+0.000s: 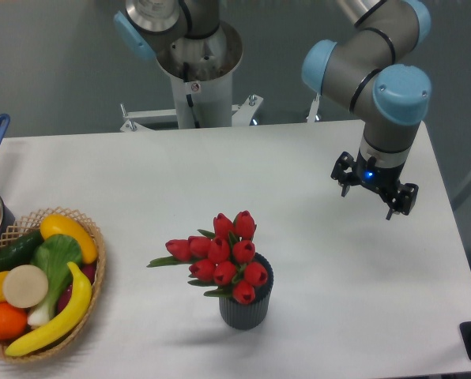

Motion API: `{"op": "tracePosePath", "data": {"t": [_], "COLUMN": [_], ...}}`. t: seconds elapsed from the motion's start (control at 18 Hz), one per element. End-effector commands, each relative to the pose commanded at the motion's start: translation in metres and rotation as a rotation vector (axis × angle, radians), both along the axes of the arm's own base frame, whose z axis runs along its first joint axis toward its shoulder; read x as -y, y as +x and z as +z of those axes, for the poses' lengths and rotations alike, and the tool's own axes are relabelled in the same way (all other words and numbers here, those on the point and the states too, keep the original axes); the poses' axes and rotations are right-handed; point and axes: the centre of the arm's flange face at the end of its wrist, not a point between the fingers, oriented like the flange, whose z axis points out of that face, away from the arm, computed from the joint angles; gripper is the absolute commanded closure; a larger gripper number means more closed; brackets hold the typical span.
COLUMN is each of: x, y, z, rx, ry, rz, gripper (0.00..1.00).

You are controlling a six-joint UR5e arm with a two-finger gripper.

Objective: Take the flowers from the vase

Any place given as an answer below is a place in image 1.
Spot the green cucumber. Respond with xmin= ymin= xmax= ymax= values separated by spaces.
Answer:
xmin=0 ymin=230 xmax=43 ymax=272

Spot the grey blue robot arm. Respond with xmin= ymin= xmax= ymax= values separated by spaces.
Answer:
xmin=114 ymin=1 xmax=431 ymax=215

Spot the green bok choy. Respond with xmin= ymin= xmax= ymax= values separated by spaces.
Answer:
xmin=28 ymin=234 xmax=82 ymax=329

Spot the yellow banana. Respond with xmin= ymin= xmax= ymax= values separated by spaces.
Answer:
xmin=5 ymin=261 xmax=92 ymax=357

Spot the woven wicker basket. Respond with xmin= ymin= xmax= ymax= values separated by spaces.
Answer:
xmin=0 ymin=207 xmax=106 ymax=363

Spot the dark red vegetable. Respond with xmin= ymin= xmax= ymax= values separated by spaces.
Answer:
xmin=56 ymin=263 xmax=96 ymax=313

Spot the black cable on pedestal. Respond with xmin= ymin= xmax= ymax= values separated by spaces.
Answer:
xmin=182 ymin=62 xmax=201 ymax=129

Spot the red tulip bouquet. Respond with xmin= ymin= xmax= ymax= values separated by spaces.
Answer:
xmin=148 ymin=210 xmax=270 ymax=306

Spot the orange fruit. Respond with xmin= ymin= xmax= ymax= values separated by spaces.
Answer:
xmin=0 ymin=302 xmax=28 ymax=341

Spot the beige round disc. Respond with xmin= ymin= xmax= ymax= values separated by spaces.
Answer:
xmin=2 ymin=265 xmax=48 ymax=309

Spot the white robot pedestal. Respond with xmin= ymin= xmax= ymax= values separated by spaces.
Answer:
xmin=119 ymin=21 xmax=322 ymax=133

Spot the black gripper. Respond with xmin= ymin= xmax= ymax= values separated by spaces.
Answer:
xmin=330 ymin=152 xmax=419 ymax=220

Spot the dark grey ribbed vase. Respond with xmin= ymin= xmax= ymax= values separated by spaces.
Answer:
xmin=218 ymin=253 xmax=274 ymax=331

